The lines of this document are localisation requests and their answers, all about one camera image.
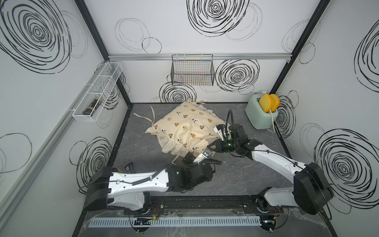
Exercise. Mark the mint green toaster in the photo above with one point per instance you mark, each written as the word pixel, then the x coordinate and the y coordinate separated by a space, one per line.
pixel 258 118

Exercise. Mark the grey slotted cable duct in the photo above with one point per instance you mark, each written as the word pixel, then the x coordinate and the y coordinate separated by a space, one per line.
pixel 211 221

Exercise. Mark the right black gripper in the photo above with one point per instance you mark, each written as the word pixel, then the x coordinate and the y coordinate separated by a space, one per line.
pixel 218 145

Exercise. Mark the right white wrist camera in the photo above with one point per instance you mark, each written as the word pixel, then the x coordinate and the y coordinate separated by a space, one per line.
pixel 222 131

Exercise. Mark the orange toast slice back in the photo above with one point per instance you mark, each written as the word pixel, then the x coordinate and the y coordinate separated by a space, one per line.
pixel 276 102

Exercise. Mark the dark object in white shelf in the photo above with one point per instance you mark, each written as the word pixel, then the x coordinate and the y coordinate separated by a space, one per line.
pixel 92 107

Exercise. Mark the yellow toast slice front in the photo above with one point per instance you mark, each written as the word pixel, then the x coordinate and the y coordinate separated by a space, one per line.
pixel 266 102

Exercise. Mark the white wire wall shelf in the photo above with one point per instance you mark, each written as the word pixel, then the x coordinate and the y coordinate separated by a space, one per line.
pixel 103 87

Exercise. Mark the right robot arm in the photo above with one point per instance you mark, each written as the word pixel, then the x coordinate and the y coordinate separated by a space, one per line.
pixel 310 190

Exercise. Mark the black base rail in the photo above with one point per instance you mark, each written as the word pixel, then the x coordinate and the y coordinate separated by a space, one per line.
pixel 248 204

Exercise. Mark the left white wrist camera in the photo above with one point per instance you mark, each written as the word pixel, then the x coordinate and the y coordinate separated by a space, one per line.
pixel 206 154

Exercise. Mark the cream animal print pillow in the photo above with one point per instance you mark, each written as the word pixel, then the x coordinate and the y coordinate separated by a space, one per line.
pixel 189 128

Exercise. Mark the black wire wall basket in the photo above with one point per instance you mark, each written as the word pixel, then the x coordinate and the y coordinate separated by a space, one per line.
pixel 192 70

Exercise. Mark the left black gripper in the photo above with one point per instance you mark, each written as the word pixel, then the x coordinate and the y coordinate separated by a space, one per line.
pixel 188 160

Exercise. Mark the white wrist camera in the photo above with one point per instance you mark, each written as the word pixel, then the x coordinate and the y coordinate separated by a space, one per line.
pixel 222 131
pixel 206 154

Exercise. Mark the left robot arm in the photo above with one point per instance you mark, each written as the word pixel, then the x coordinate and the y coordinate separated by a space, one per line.
pixel 107 187

